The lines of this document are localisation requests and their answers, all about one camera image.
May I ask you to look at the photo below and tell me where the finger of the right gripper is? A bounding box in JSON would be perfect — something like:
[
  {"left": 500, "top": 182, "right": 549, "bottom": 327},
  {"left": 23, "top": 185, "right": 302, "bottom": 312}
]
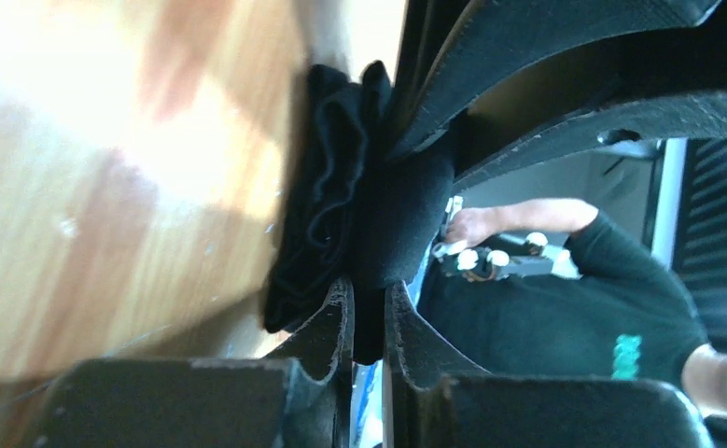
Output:
[
  {"left": 453, "top": 90, "right": 727, "bottom": 190},
  {"left": 387, "top": 0, "right": 718, "bottom": 161}
]

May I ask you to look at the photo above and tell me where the black underwear white waistband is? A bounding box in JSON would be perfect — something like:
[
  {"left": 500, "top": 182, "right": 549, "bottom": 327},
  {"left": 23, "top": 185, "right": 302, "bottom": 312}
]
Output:
[{"left": 264, "top": 61, "right": 458, "bottom": 365}]

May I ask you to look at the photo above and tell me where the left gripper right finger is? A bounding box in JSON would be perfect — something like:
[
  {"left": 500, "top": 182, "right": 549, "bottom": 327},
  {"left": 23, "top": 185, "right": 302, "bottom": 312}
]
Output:
[{"left": 383, "top": 282, "right": 714, "bottom": 447}]

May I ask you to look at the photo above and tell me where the person second hand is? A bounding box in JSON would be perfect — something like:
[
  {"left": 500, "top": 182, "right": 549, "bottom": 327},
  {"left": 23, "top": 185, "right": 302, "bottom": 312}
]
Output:
[{"left": 681, "top": 344, "right": 727, "bottom": 419}]

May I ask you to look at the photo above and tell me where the person hand in background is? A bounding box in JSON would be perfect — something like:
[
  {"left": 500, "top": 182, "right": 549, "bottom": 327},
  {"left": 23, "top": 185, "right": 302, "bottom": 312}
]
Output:
[{"left": 444, "top": 207, "right": 500, "bottom": 247}]

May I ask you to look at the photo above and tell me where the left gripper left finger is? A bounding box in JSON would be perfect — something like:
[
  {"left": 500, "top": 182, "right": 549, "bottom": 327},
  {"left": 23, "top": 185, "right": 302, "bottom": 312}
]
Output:
[{"left": 29, "top": 278, "right": 355, "bottom": 447}]

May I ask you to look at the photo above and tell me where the person in black shirt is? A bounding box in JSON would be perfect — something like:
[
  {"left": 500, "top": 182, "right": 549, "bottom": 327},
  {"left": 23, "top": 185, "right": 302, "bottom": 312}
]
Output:
[{"left": 417, "top": 197, "right": 727, "bottom": 448}]

